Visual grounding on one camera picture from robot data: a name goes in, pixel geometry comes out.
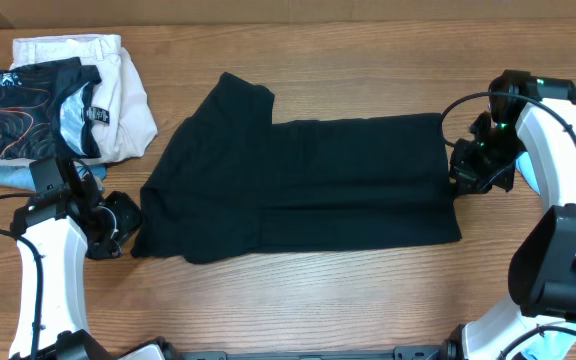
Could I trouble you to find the plain black t-shirt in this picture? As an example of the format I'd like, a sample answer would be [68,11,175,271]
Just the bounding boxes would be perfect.
[132,73,461,264]

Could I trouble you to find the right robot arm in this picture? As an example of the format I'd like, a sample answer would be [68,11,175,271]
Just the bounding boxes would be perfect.
[433,70,576,359]

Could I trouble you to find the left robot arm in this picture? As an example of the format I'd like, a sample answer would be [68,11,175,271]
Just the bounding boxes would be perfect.
[9,191,143,359]

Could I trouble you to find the beige folded trousers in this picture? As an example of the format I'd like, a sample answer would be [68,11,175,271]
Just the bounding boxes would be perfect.
[11,34,158,165]

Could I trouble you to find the blue folded jeans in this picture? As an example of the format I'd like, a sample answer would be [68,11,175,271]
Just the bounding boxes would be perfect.
[0,164,35,191]

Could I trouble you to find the black patterned folded shirt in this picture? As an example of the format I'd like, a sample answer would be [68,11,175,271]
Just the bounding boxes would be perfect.
[0,57,109,161]

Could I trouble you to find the light blue crumpled garment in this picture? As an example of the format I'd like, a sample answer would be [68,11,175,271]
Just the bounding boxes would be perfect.
[507,154,576,360]

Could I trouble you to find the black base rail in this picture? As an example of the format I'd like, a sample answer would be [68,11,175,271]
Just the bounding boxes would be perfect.
[117,337,444,360]

